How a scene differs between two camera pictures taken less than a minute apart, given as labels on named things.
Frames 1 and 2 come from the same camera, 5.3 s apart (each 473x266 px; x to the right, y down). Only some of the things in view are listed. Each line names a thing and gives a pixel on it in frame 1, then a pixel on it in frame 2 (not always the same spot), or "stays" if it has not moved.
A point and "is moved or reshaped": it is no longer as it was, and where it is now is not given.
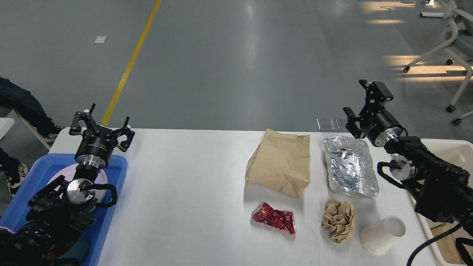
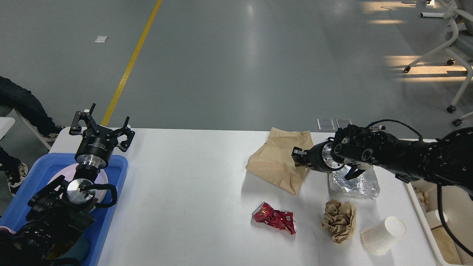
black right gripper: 379,126 to 320,157
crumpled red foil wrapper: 283,219 stays
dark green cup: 80,249 is moved or reshaped
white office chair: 461,12 stays
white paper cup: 377,237 stays
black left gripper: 97,144 stays
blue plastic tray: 88,246 stays
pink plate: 69,173 stays
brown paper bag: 281,161 is moved or reshaped
